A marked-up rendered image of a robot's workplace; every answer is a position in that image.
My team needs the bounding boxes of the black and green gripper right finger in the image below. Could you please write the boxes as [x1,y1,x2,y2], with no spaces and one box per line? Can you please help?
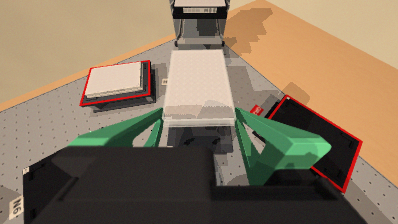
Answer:
[234,107,331,186]

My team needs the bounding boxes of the black plate with label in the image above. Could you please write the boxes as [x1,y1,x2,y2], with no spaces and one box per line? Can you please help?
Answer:
[173,0,227,19]

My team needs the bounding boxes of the grey slotted rack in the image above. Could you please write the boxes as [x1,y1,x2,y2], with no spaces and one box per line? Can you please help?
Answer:
[173,19,227,50]

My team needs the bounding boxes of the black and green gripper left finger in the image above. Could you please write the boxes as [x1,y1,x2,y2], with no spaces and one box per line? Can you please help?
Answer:
[67,107,164,147]

